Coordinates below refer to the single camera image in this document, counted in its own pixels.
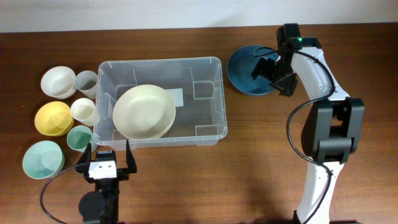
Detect dark blue plate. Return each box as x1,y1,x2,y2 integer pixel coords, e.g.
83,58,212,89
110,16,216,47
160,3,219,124
227,45,274,96

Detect cream plate front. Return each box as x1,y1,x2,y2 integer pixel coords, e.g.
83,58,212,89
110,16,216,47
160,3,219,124
145,117,175,139

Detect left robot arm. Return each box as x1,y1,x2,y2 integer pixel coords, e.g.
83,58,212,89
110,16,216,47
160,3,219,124
75,141,137,223

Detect mint green small bowl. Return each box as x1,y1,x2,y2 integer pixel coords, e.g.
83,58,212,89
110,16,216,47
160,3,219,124
22,141,65,179

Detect mint green plastic cup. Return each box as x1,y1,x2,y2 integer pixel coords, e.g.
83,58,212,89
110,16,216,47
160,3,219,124
67,126,98,152

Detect grey plastic cup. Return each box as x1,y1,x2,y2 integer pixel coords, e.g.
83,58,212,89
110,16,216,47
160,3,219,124
75,70,98,99

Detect cream plastic cup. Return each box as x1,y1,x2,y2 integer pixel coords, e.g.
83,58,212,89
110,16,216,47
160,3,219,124
71,98,96,126

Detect white label in container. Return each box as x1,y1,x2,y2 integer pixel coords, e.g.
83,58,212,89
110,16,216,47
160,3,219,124
166,88,184,107

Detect white small bowl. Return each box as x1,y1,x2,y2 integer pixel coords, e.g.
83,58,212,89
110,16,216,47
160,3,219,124
40,66,76,100

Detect clear plastic storage container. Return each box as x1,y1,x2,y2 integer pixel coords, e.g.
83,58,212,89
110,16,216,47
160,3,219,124
93,57,228,151

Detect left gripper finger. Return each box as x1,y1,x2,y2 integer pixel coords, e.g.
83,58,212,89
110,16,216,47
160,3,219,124
77,142,91,165
126,140,137,174

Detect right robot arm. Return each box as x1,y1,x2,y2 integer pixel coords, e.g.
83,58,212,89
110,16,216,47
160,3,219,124
251,24,364,223

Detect yellow small bowl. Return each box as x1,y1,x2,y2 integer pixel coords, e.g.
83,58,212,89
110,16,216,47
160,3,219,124
34,101,74,136

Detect beige plate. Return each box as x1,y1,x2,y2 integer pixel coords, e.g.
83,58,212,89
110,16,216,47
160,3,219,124
113,85,176,139

